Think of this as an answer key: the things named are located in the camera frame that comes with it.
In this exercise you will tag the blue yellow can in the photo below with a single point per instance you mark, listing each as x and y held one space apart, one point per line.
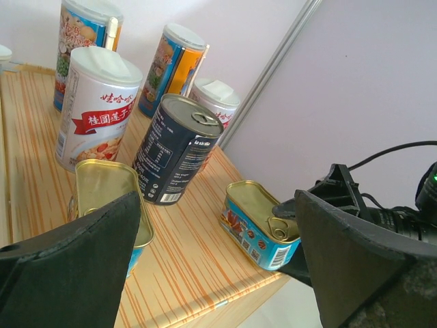
177 57

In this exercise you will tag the blue can with spoon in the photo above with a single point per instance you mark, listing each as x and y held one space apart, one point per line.
82 24

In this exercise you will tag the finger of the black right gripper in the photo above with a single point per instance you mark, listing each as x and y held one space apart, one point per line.
285 210
297 267

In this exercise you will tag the white red label can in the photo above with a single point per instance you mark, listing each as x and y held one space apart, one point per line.
217 97
100 95

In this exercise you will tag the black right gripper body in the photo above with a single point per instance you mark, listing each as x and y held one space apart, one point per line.
339 190

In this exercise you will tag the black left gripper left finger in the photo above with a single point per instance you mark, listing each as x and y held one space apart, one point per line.
73 275

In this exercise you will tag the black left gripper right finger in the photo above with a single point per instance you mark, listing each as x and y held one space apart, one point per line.
364 275

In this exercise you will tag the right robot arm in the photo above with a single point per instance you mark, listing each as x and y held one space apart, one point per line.
400 219

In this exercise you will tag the dark blue round can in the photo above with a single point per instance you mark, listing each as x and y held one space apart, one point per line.
179 139

